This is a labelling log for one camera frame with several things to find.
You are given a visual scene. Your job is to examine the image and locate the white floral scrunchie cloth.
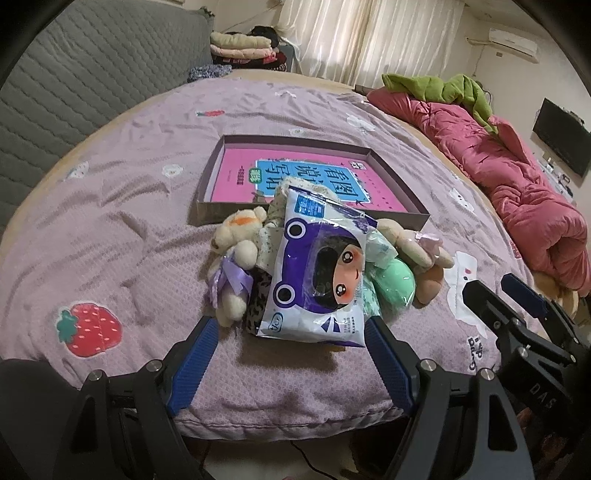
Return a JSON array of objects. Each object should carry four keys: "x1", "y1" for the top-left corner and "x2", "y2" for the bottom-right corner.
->
[{"x1": 254, "y1": 176, "x2": 339, "y2": 275}]

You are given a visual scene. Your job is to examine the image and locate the shallow grey cardboard box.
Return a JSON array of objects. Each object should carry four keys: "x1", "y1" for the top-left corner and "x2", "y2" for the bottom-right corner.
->
[{"x1": 188, "y1": 135, "x2": 430, "y2": 230}]

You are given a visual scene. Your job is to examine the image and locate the white wall air conditioner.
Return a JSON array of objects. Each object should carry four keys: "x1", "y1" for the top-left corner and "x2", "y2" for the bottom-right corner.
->
[{"x1": 488, "y1": 28, "x2": 539, "y2": 63}]

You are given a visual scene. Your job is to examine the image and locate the cream bear purple dress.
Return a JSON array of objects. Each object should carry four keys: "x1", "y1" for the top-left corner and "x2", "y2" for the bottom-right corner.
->
[{"x1": 207, "y1": 206, "x2": 266, "y2": 328}]

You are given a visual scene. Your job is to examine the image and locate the green squishy egg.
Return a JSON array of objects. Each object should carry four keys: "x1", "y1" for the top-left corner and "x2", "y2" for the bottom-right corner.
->
[{"x1": 366, "y1": 258, "x2": 416, "y2": 310}]

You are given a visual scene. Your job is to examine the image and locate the leopard print scrunchie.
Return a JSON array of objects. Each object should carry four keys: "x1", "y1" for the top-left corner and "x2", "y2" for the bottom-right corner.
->
[{"x1": 242, "y1": 267, "x2": 271, "y2": 335}]

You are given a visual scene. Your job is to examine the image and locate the grey quilted headboard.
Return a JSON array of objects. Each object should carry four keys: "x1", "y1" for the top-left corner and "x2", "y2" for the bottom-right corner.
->
[{"x1": 1, "y1": 1, "x2": 213, "y2": 226}]

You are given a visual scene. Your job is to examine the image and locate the white curtains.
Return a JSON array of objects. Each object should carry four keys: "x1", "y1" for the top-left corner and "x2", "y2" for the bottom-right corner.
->
[{"x1": 276, "y1": 0, "x2": 465, "y2": 87}]

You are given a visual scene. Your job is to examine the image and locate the black wall television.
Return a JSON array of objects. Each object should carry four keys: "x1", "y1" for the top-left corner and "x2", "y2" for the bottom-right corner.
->
[{"x1": 533, "y1": 98, "x2": 590, "y2": 178}]

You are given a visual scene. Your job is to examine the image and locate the purple frog wet wipes pack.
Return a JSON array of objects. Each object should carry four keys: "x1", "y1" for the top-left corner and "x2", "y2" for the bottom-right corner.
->
[{"x1": 257, "y1": 186, "x2": 377, "y2": 348}]

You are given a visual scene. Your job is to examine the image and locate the dark floral cloth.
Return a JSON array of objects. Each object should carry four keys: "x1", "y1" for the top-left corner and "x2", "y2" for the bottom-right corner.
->
[{"x1": 187, "y1": 64, "x2": 232, "y2": 83}]

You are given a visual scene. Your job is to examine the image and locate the stack of folded clothes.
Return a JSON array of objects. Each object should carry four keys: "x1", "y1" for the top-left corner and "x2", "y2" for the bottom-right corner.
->
[{"x1": 211, "y1": 26, "x2": 288, "y2": 71}]

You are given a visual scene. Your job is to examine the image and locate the green blanket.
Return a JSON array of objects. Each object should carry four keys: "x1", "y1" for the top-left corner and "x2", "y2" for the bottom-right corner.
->
[{"x1": 382, "y1": 73, "x2": 498, "y2": 134}]

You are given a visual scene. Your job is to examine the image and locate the pink quilted duvet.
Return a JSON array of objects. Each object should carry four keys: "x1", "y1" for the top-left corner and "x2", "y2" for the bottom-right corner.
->
[{"x1": 368, "y1": 88, "x2": 590, "y2": 296}]

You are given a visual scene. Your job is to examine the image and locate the beige bear pink dress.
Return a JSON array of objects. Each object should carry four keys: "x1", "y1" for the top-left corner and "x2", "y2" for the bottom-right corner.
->
[{"x1": 378, "y1": 219, "x2": 455, "y2": 307}]

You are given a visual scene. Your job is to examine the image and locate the green tissue pack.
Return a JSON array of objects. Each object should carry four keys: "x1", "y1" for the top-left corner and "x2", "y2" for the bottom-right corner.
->
[{"x1": 363, "y1": 228, "x2": 399, "y2": 319}]

